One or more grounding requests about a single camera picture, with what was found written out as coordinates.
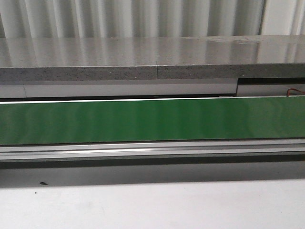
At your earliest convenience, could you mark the grey conveyor back rail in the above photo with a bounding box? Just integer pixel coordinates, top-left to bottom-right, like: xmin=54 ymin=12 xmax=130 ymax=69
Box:
xmin=0 ymin=78 xmax=305 ymax=99

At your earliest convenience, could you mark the green conveyor belt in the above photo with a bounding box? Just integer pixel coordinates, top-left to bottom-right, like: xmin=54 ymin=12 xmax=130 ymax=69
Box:
xmin=0 ymin=96 xmax=305 ymax=146

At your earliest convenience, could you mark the white corrugated curtain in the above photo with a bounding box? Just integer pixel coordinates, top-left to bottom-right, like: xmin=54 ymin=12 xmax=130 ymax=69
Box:
xmin=0 ymin=0 xmax=305 ymax=38

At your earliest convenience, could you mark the red wire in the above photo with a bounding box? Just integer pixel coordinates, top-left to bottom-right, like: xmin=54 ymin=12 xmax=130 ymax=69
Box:
xmin=286 ymin=88 xmax=305 ymax=97

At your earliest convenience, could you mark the aluminium conveyor front rail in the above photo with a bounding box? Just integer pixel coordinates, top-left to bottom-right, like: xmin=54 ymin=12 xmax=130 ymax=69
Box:
xmin=0 ymin=138 xmax=305 ymax=162

